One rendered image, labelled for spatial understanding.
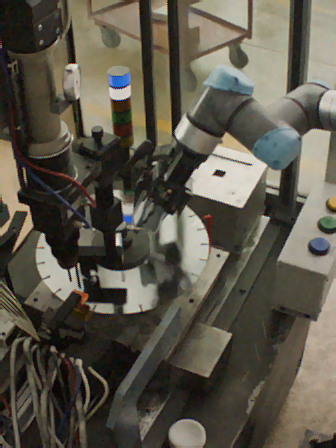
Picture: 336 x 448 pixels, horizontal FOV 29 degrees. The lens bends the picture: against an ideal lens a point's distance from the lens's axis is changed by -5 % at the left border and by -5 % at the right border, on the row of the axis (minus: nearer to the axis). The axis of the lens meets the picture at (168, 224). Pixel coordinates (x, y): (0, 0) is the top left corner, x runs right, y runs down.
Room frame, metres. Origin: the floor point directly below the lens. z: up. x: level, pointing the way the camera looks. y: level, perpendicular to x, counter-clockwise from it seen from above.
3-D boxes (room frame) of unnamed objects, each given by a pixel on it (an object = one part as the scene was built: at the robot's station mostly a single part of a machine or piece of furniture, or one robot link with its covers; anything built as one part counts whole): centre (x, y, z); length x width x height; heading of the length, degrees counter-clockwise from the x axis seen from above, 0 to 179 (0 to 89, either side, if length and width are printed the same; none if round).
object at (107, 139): (0.84, 0.10, 1.17); 0.06 x 0.05 x 0.20; 143
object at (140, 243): (0.91, 0.09, 0.96); 0.11 x 0.11 x 0.03
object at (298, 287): (1.01, -0.32, 0.82); 0.28 x 0.11 x 0.15; 152
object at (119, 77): (1.22, 0.09, 1.14); 0.05 x 0.04 x 0.03; 62
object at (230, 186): (1.18, -0.12, 0.82); 0.18 x 0.18 x 0.15; 62
